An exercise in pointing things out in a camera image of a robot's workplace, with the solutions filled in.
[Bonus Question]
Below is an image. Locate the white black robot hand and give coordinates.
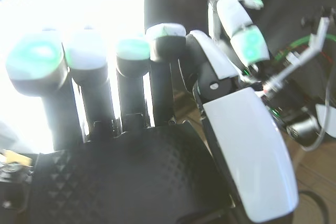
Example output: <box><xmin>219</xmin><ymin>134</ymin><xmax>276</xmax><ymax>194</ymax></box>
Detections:
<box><xmin>5</xmin><ymin>0</ymin><xmax>300</xmax><ymax>224</ymax></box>

